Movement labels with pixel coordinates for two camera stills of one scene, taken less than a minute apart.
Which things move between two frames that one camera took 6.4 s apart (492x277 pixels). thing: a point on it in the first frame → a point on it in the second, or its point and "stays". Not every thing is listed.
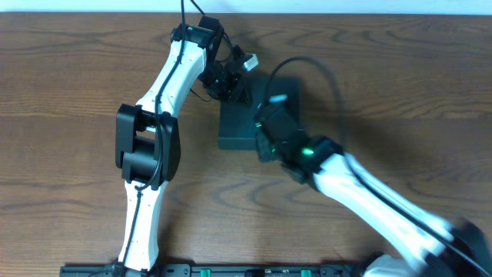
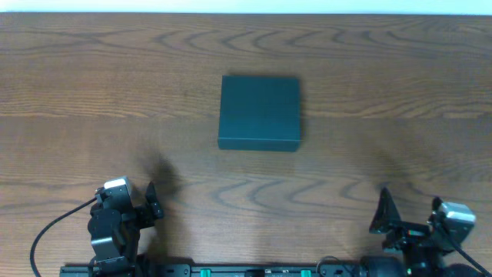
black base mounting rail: x=218 y=270 stays
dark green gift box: x=237 y=120 stays
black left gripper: x=234 y=91 → x=154 y=203
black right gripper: x=261 y=148 → x=410 y=234
